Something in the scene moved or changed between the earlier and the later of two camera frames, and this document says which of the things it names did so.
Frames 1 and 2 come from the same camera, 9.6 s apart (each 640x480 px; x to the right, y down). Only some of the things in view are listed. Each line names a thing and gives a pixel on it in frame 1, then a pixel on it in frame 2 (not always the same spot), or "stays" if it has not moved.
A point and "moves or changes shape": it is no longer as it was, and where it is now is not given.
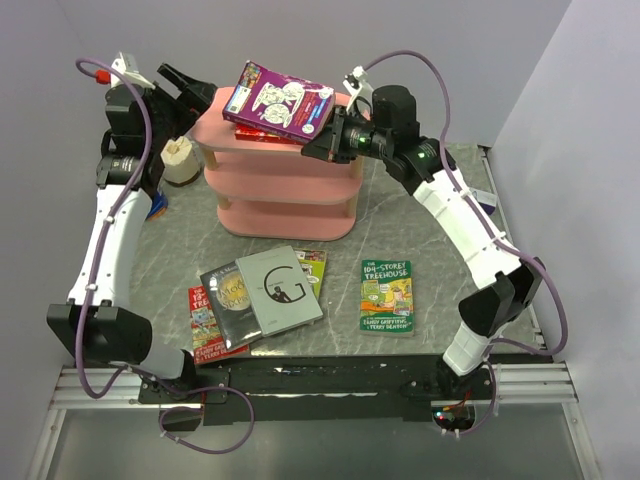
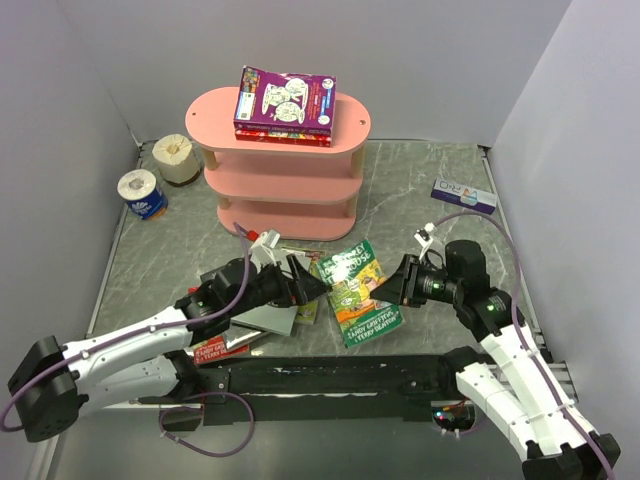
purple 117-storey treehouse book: [278, 102] moves or changes shape
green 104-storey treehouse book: [386, 298] moves or changes shape
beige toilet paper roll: [180, 160] stays
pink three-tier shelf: [273, 189] stays
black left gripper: [195, 99] -> [305, 288]
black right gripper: [329, 145] -> [402, 287]
